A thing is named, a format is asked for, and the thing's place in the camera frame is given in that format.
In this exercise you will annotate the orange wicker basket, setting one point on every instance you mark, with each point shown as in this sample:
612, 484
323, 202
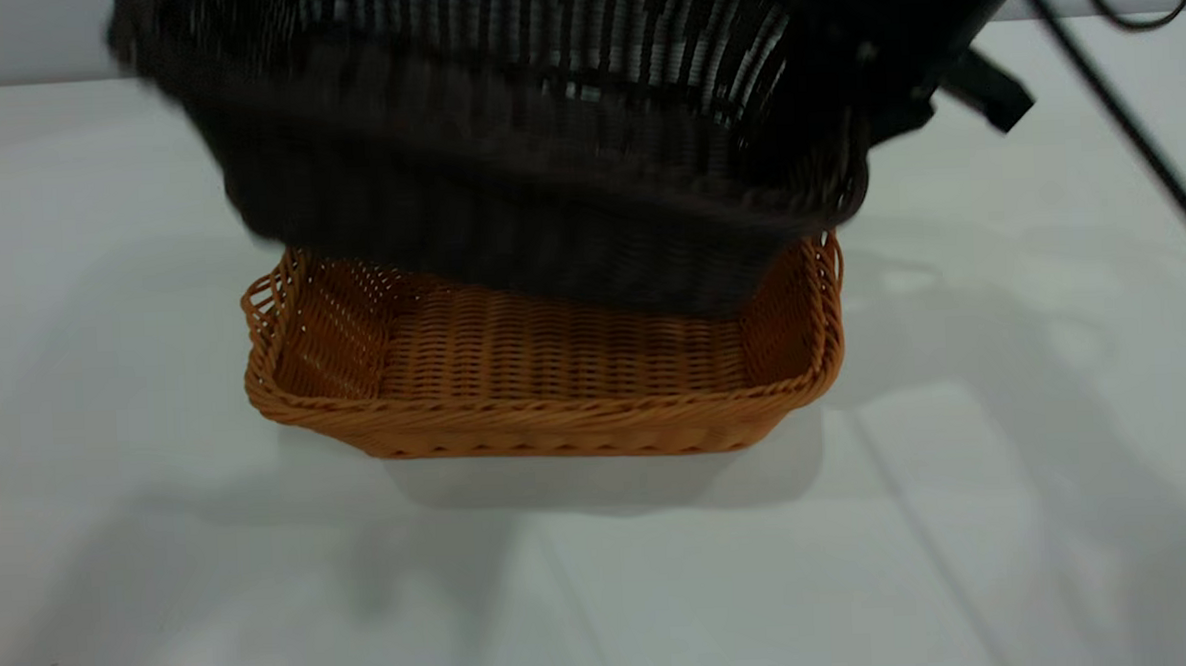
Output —
554, 365

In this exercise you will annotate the dark brown wicker basket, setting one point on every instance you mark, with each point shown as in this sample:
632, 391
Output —
446, 179

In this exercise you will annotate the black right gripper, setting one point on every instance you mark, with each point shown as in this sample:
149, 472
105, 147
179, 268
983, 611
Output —
993, 90

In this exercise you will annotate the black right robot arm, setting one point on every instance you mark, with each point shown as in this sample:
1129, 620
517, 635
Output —
919, 8

